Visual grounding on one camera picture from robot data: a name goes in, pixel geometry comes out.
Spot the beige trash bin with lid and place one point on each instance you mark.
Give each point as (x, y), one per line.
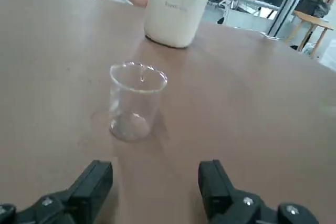
(173, 16)

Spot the clear glass measuring cup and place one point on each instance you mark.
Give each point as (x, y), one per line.
(131, 103)

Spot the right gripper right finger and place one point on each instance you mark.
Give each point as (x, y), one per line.
(218, 190)

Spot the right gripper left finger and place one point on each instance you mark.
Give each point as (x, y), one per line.
(86, 190)

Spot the aluminium corner post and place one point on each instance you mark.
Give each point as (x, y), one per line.
(291, 3)

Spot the black bag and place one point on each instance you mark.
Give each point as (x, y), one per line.
(313, 3)

